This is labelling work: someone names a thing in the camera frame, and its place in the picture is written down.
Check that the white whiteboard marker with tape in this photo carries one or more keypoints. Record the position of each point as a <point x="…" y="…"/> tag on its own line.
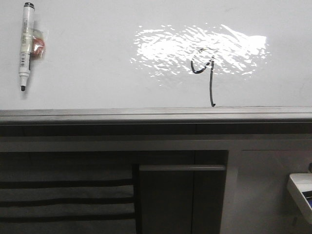
<point x="31" y="44"/>

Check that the white glossy whiteboard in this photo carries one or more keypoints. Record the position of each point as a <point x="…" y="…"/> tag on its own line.
<point x="160" y="53"/>

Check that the dark grey cabinet panel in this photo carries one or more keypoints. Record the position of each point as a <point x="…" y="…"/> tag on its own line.
<point x="179" y="192"/>

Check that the white plastic tray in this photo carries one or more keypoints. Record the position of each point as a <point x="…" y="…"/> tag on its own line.
<point x="299" y="186"/>

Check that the grey whiteboard frame rail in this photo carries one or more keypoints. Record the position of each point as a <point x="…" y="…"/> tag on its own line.
<point x="155" y="121"/>

